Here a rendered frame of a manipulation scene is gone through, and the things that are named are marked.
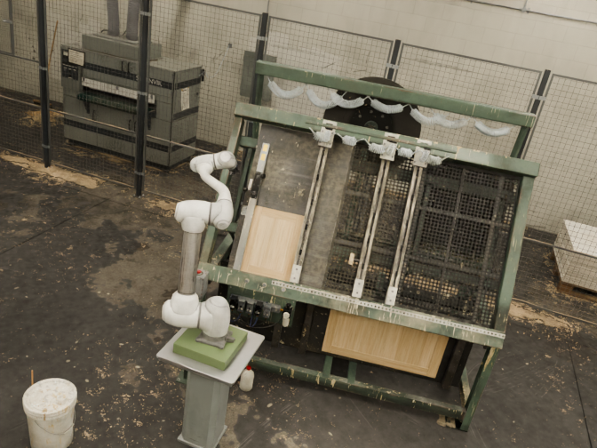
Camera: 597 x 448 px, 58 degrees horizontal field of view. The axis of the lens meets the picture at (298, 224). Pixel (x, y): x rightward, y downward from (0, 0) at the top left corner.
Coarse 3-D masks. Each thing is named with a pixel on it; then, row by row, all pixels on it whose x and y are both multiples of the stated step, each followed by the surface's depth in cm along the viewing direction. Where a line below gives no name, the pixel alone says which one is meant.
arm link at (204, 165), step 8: (192, 160) 352; (200, 160) 348; (208, 160) 348; (192, 168) 351; (200, 168) 346; (208, 168) 347; (208, 176) 338; (208, 184) 338; (216, 184) 331; (224, 192) 322
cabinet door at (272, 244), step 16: (256, 208) 396; (256, 224) 394; (272, 224) 394; (288, 224) 393; (256, 240) 394; (272, 240) 393; (288, 240) 392; (256, 256) 392; (272, 256) 392; (288, 256) 390; (256, 272) 391; (272, 272) 390; (288, 272) 389
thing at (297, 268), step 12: (324, 120) 390; (324, 132) 389; (324, 144) 388; (324, 156) 391; (312, 192) 389; (312, 204) 389; (312, 216) 387; (300, 240) 386; (300, 252) 385; (300, 264) 384
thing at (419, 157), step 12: (420, 156) 383; (420, 168) 386; (408, 192) 390; (408, 204) 383; (408, 216) 386; (408, 228) 382; (396, 252) 380; (396, 264) 379; (396, 276) 379; (396, 288) 378
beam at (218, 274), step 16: (224, 272) 389; (240, 272) 388; (256, 288) 386; (272, 288) 386; (288, 288) 385; (320, 304) 382; (336, 304) 381; (352, 304) 381; (368, 304) 380; (384, 304) 379; (384, 320) 378; (400, 320) 377; (416, 320) 377; (448, 320) 375; (448, 336) 374; (464, 336) 373; (480, 336) 372
